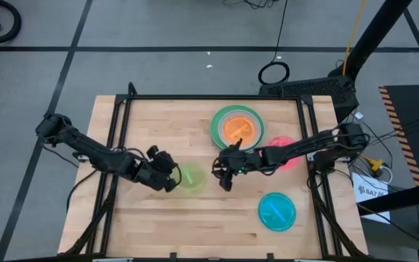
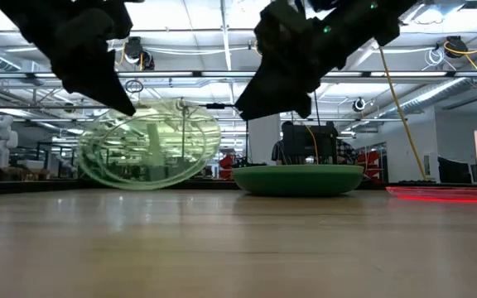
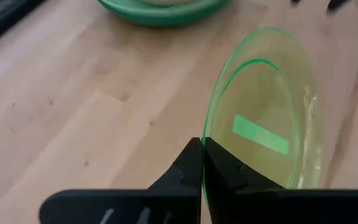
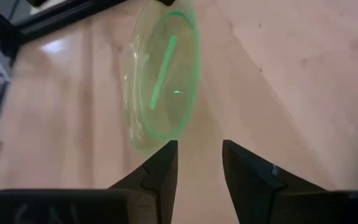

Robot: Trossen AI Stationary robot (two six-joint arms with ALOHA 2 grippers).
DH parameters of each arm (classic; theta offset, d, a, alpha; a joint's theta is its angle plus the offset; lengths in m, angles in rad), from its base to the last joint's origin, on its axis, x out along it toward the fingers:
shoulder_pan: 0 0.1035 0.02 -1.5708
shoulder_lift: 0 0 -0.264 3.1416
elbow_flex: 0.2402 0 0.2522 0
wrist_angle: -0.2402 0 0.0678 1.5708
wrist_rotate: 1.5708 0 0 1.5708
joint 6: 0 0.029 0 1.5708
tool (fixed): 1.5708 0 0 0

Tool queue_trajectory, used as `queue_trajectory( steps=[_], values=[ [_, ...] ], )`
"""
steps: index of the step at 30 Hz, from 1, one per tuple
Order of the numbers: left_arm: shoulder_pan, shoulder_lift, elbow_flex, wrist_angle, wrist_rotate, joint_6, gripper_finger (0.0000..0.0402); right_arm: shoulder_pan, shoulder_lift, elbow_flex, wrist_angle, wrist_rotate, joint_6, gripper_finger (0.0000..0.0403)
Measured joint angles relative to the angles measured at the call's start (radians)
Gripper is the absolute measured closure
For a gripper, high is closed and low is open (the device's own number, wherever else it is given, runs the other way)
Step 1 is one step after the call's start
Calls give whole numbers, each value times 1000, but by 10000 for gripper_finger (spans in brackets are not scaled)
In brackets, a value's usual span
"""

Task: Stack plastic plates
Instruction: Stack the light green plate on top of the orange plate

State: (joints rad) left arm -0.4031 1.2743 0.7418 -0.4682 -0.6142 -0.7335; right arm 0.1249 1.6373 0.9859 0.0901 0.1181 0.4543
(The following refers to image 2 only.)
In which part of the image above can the person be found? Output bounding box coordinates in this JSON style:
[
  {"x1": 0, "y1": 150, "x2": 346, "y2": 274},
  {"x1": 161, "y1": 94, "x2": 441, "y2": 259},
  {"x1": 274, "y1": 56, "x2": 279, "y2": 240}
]
[{"x1": 270, "y1": 120, "x2": 360, "y2": 166}]

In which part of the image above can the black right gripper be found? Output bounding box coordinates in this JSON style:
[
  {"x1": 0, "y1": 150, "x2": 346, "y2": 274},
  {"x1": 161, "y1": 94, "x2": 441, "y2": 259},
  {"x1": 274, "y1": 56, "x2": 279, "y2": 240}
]
[{"x1": 234, "y1": 0, "x2": 349, "y2": 122}]

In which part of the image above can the black office chair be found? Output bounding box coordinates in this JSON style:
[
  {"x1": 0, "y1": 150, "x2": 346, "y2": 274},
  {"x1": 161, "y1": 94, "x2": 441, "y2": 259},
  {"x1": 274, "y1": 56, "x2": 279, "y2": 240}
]
[{"x1": 436, "y1": 156, "x2": 473, "y2": 185}]

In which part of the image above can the dark green plastic plate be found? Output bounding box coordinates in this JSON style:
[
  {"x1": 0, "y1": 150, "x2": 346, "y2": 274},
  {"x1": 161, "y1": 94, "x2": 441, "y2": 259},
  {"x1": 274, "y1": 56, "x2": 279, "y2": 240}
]
[{"x1": 232, "y1": 166, "x2": 365, "y2": 198}]

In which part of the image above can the transparent yellow-green plastic plate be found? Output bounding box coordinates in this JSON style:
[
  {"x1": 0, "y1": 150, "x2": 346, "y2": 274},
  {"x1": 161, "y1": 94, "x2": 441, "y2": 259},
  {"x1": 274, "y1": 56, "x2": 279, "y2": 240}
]
[{"x1": 76, "y1": 98, "x2": 223, "y2": 192}]

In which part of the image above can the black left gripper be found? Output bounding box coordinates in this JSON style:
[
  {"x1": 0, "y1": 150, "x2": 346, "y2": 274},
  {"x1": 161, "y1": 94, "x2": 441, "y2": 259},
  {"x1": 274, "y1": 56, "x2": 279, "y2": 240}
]
[{"x1": 0, "y1": 0, "x2": 137, "y2": 118}]

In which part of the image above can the transparent red plastic plate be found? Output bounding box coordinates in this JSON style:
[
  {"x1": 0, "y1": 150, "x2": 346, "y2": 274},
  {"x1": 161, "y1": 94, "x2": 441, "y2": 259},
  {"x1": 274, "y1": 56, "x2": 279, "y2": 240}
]
[{"x1": 385, "y1": 185, "x2": 477, "y2": 205}]

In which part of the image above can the black aluminium table frame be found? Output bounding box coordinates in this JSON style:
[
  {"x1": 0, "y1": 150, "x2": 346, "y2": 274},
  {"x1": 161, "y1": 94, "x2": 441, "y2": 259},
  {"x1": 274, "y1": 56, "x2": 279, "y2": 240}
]
[{"x1": 0, "y1": 177, "x2": 477, "y2": 196}]

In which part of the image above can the black ceiling cable reel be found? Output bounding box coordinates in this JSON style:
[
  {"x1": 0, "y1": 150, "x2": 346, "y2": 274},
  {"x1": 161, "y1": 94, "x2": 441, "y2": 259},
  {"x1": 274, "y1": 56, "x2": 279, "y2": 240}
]
[
  {"x1": 444, "y1": 35, "x2": 470, "y2": 60},
  {"x1": 123, "y1": 36, "x2": 157, "y2": 72}
]

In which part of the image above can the black computer monitor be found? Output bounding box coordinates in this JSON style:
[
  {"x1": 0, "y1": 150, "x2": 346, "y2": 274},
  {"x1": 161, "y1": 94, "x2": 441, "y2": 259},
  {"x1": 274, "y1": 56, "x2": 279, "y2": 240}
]
[{"x1": 281, "y1": 123, "x2": 340, "y2": 166}]

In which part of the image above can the yellow hanging cable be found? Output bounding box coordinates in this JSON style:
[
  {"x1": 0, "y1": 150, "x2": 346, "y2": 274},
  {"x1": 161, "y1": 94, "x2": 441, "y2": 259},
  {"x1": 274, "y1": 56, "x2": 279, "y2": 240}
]
[{"x1": 378, "y1": 46, "x2": 429, "y2": 181}]

